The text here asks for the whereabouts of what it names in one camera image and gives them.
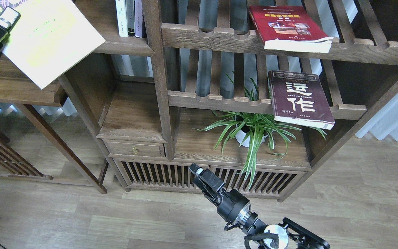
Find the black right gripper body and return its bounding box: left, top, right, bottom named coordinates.
left=193, top=169, right=251, bottom=230

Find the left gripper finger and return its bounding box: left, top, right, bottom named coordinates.
left=0, top=7, right=21, bottom=29

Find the yellow green book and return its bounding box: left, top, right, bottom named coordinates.
left=0, top=0, right=105, bottom=89

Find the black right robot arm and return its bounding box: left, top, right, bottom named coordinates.
left=189, top=163, right=330, bottom=249

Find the wooden side table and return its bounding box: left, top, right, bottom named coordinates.
left=0, top=56, right=108, bottom=194

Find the white plant pot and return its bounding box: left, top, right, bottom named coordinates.
left=235, top=122, right=269, bottom=148

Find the green spider plant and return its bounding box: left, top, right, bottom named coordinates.
left=203, top=70, right=335, bottom=187

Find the dark wooden bookshelf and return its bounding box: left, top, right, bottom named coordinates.
left=59, top=0, right=398, bottom=201

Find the white upright book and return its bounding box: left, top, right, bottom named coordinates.
left=115, top=0, right=129, bottom=37

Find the dark green upright book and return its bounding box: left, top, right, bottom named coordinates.
left=125, top=0, right=135, bottom=36

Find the dark brown book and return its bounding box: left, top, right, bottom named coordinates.
left=268, top=70, right=335, bottom=130

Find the red book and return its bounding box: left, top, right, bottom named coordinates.
left=248, top=5, right=333, bottom=54

